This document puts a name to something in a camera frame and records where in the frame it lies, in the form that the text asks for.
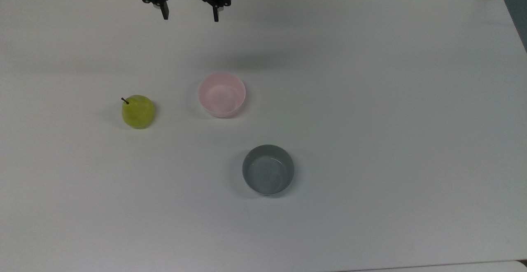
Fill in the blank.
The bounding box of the green pear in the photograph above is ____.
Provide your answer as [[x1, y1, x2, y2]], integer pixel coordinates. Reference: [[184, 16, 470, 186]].
[[121, 95, 156, 130]]

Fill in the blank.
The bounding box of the pink bowl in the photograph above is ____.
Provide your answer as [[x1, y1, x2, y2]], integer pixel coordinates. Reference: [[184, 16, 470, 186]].
[[198, 72, 247, 119]]

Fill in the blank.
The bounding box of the grey bowl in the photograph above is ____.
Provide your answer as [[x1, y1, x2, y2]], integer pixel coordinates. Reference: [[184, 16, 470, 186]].
[[242, 144, 295, 196]]

